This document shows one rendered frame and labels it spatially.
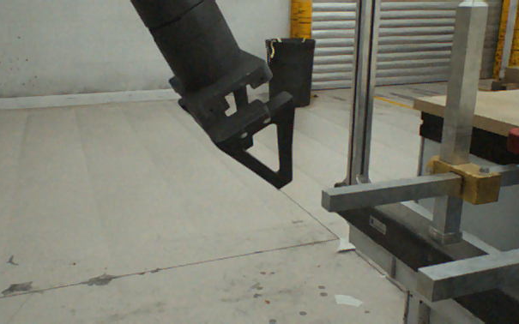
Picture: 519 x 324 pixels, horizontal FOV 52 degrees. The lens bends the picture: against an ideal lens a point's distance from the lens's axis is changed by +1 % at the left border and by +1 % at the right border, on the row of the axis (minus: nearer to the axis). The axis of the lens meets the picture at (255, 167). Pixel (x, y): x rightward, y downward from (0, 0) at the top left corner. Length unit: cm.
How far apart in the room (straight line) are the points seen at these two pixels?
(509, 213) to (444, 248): 24
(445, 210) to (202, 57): 72
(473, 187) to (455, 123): 12
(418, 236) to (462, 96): 28
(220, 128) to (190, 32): 7
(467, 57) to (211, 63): 63
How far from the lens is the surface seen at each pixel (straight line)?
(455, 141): 100
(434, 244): 106
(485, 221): 130
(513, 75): 728
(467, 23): 97
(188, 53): 41
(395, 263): 125
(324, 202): 86
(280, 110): 39
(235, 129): 38
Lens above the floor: 114
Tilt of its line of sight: 18 degrees down
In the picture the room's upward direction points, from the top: straight up
